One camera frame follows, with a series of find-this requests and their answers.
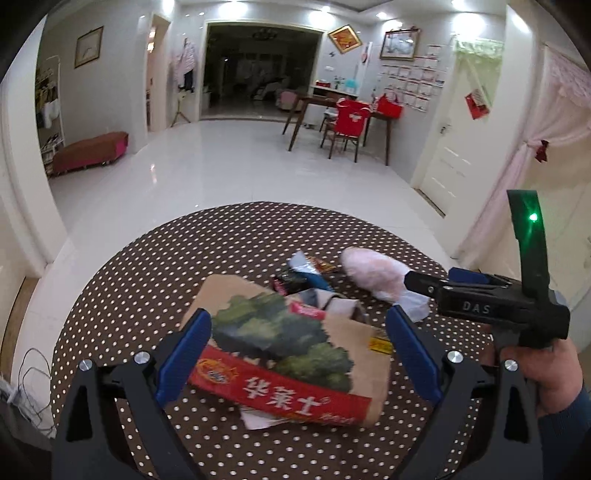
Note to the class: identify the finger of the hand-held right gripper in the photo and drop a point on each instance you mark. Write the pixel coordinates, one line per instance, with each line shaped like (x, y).
(422, 284)
(473, 276)

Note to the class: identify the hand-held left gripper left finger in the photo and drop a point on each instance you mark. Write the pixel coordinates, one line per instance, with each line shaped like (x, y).
(184, 355)

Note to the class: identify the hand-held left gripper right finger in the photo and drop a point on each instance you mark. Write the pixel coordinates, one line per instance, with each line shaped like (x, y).
(415, 353)

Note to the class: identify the pink plastic bag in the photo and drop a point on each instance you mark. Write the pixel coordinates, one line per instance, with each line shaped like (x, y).
(374, 272)

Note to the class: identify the brown paper bag red print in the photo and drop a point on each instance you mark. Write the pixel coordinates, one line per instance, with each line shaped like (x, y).
(277, 337)

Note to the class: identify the person's right forearm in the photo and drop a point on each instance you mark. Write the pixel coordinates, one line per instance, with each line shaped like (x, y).
(570, 438)

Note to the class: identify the person's right hand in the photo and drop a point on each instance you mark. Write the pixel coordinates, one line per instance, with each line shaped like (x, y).
(549, 374)

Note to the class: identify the brown polka dot tablecloth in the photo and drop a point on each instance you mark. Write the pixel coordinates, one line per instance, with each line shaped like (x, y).
(138, 295)

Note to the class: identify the pink curtain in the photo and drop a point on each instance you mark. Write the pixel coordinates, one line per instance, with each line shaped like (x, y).
(512, 184)

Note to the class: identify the white paper scrap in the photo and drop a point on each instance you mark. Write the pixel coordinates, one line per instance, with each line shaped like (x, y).
(263, 417)

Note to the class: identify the brown red sachet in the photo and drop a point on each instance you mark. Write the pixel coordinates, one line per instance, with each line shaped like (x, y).
(322, 264)

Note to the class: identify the white blue foil wrapper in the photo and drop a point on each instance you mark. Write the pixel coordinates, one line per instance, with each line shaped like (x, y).
(307, 270)

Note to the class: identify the dark snack wrapper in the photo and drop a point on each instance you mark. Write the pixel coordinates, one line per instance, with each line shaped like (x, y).
(282, 285)

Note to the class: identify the white panel door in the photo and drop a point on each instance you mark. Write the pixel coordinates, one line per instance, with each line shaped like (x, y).
(455, 152)

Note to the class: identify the red curtain bow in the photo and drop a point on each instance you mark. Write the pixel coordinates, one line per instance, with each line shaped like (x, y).
(541, 150)

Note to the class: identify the red door decoration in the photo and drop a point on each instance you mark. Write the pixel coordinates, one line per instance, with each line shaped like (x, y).
(477, 105)

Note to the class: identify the chair with red cover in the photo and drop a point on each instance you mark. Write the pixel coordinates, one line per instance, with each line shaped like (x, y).
(351, 120)

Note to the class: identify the red basket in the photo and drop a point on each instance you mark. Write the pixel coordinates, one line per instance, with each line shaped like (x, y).
(390, 107)

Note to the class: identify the light blue appliance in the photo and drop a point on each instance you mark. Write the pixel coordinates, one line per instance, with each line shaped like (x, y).
(352, 85)

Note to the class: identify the dark wooden dining table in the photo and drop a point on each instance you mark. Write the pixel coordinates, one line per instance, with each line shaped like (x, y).
(314, 100)

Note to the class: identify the white cabinet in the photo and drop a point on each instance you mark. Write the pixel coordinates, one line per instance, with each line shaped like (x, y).
(323, 90)

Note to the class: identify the red upholstered bench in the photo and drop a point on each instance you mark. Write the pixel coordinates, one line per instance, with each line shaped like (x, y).
(90, 150)

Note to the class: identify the green lace valance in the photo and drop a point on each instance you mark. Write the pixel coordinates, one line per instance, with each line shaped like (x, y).
(478, 47)

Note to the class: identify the red hanging ornament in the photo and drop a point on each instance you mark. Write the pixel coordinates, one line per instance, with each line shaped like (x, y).
(367, 53)

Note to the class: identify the large framed picture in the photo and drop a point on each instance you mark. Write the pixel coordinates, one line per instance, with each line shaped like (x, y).
(399, 45)

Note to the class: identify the wooden tripod stand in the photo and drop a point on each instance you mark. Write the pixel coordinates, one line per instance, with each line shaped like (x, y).
(181, 108)

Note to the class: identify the dark glass sliding door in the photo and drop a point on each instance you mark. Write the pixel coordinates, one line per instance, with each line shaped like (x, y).
(263, 69)

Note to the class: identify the white coat rack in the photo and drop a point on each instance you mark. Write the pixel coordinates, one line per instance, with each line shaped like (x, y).
(50, 115)

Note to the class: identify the hanging light clothes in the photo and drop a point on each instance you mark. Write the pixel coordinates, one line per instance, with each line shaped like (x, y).
(183, 62)

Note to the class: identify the small framed picture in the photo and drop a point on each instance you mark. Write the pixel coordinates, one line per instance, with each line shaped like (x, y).
(89, 47)

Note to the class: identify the wall of white certificates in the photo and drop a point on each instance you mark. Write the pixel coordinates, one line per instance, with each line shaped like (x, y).
(413, 85)

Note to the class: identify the red diamond wall poster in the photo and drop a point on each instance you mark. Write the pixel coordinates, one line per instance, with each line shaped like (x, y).
(344, 39)

